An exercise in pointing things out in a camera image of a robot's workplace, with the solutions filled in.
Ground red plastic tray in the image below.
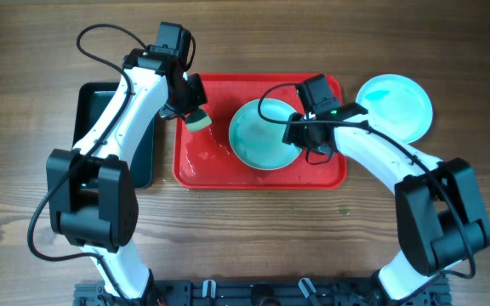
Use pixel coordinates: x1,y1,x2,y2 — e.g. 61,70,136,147
173,72,347,190

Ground black water tray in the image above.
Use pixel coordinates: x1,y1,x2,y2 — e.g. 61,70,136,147
72,82,157,189

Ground green yellow sponge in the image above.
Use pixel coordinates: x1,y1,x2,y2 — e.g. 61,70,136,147
185,108,212,133

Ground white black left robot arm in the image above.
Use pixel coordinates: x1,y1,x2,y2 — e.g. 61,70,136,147
46,46,207,303

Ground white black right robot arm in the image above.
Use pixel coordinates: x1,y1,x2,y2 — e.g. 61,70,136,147
282,104,490,305

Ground light blue plate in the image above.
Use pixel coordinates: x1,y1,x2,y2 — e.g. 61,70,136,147
356,74,434,144
228,99,302,171

